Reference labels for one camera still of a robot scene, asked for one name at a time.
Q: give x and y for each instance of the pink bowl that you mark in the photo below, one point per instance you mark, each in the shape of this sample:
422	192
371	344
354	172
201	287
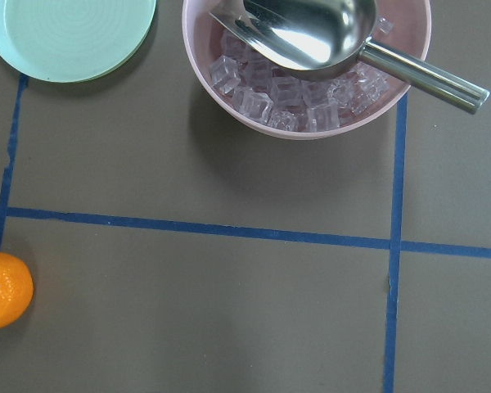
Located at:
201	35

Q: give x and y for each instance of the orange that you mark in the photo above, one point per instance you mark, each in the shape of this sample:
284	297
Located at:
16	288

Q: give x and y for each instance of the green plate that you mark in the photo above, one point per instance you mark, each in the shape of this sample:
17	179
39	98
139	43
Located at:
72	41

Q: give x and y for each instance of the silver metal scoop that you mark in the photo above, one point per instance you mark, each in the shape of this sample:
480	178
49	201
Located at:
322	39

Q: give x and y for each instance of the clear ice cubes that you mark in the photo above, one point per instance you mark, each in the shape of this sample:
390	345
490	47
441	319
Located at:
266	94

